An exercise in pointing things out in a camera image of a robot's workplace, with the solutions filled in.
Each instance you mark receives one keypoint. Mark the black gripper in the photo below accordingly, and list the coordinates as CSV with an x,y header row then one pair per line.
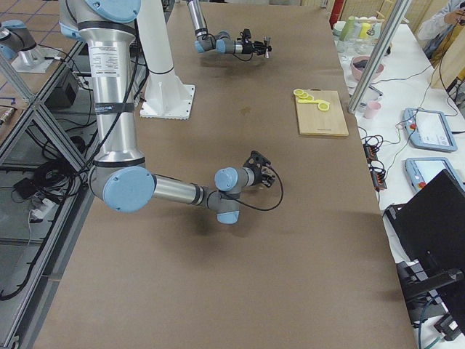
x,y
259,177
250,46

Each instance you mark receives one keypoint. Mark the steel jigger measuring cup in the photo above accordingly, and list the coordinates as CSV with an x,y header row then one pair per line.
x,y
267,47

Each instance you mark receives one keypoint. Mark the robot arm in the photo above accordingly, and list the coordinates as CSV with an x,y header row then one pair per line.
x,y
118,174
221,42

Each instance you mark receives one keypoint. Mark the green plastic cup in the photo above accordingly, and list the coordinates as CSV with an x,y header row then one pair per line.
x,y
347,29

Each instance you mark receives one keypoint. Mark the pink plastic cup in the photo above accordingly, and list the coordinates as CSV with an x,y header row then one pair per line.
x,y
371,110

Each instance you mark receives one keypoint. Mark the yellow plastic knife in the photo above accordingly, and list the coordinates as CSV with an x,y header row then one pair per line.
x,y
306,101

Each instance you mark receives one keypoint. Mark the wooden cutting board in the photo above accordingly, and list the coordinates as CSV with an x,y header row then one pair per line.
x,y
312,121

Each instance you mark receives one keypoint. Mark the lemon slice near knife tip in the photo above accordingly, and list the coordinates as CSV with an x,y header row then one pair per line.
x,y
323,106

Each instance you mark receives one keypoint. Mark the pink bowl with dark cloth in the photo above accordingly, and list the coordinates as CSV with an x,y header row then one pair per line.
x,y
358,65

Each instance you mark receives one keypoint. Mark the near blue teach pendant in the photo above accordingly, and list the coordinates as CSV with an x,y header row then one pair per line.
x,y
421,171

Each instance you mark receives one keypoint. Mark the blue teach pendant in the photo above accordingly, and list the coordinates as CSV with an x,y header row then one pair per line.
x,y
421,171
428,130

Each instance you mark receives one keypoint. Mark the far blue teach pendant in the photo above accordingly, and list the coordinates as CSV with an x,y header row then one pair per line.
x,y
428,130

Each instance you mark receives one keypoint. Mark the person in grey jacket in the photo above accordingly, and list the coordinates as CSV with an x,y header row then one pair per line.
x,y
438,26

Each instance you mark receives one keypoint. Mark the black monitor on stand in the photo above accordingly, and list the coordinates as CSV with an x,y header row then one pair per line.
x,y
430,228

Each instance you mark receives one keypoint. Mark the black power box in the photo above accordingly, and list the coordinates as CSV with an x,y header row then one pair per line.
x,y
64,93

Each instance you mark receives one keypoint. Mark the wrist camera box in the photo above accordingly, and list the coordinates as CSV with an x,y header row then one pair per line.
x,y
256,160
245,36

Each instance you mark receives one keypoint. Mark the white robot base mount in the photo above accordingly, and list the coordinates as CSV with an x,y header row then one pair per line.
x,y
166,97

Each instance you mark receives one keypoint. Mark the aluminium frame post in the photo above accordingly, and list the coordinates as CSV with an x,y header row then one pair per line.
x,y
387,33

